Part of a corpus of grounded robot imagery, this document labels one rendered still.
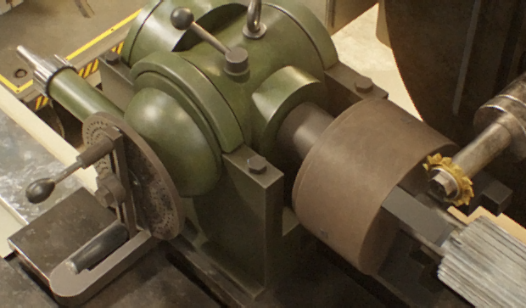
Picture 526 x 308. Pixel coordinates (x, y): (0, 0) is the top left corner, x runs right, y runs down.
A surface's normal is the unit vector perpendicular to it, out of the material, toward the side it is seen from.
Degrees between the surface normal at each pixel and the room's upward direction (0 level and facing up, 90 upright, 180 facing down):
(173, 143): 49
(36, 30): 0
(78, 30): 0
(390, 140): 2
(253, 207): 90
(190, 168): 75
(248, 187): 90
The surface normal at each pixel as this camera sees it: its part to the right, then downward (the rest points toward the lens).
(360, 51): 0.00, -0.65
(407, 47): -0.71, 0.53
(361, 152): -0.25, -0.43
